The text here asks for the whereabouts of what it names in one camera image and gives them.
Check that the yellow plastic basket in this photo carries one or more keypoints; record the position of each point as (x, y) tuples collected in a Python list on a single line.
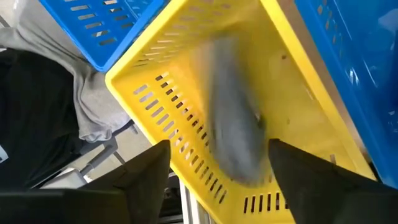
[(295, 93)]

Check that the aluminium table rail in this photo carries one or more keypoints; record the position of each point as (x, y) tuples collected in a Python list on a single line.
[(188, 205)]

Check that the blue plastic basket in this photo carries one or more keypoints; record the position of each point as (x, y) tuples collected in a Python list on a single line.
[(367, 62), (102, 18)]

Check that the person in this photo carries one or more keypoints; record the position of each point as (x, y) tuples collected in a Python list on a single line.
[(31, 118)]

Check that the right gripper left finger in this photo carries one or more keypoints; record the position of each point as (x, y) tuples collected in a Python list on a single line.
[(140, 186)]

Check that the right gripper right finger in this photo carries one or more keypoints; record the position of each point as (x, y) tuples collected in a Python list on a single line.
[(326, 196)]

